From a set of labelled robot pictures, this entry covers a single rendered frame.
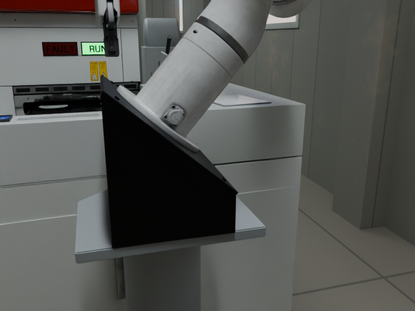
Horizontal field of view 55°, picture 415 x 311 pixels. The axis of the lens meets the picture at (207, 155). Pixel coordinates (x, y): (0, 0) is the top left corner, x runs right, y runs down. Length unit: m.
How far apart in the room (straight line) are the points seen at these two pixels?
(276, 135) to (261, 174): 0.12
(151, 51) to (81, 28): 4.89
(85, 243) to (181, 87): 0.30
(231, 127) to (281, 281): 0.52
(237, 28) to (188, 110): 0.17
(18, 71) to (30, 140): 0.64
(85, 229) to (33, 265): 0.36
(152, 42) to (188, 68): 5.80
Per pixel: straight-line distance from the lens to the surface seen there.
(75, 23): 1.56
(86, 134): 0.95
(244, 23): 0.72
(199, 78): 0.70
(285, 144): 1.11
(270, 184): 1.12
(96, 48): 1.56
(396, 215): 2.66
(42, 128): 0.95
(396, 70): 2.49
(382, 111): 2.48
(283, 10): 0.82
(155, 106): 0.70
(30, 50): 1.56
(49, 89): 1.56
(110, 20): 0.94
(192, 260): 0.81
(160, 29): 6.59
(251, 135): 1.05
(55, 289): 1.11
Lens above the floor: 1.14
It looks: 16 degrees down
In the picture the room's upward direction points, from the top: straight up
